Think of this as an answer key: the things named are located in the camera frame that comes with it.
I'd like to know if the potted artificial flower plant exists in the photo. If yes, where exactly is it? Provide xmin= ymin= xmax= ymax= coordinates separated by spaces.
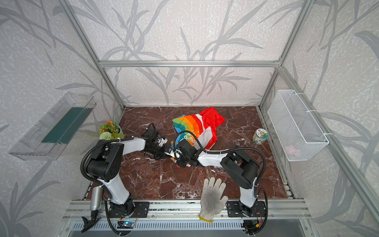
xmin=86 ymin=120 xmax=125 ymax=140

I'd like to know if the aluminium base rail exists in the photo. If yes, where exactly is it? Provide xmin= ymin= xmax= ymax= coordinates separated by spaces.
xmin=62 ymin=199 xmax=311 ymax=221

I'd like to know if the small green labelled jar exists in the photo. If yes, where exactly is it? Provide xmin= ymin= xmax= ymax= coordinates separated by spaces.
xmin=253 ymin=128 xmax=268 ymax=145

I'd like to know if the pink object in basket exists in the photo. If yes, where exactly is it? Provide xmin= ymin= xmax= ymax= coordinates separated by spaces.
xmin=285 ymin=145 xmax=299 ymax=157

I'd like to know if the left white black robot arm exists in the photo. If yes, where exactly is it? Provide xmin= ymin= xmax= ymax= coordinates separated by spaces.
xmin=80 ymin=128 xmax=169 ymax=215

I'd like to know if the aluminium cage frame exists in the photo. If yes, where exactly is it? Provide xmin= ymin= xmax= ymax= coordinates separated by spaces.
xmin=58 ymin=1 xmax=379 ymax=221

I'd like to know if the green circuit board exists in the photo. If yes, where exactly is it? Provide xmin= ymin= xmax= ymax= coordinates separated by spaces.
xmin=117 ymin=220 xmax=136 ymax=229

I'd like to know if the rainbow striped child jacket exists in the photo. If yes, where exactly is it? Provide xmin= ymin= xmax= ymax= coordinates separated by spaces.
xmin=172 ymin=107 xmax=226 ymax=150

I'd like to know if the white knit work glove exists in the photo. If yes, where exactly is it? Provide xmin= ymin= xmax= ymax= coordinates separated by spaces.
xmin=198 ymin=177 xmax=229 ymax=223

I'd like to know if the right corrugated black cable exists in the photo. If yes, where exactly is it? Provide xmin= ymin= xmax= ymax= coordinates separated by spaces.
xmin=173 ymin=130 xmax=267 ymax=190

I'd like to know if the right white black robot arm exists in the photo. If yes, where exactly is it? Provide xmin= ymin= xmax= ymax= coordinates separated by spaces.
xmin=166 ymin=139 xmax=268 ymax=217

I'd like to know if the white wire mesh basket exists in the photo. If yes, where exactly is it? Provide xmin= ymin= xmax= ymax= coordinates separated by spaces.
xmin=268 ymin=90 xmax=329 ymax=162

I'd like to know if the clear acrylic wall shelf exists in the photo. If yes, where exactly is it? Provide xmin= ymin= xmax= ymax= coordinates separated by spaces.
xmin=9 ymin=92 xmax=96 ymax=161

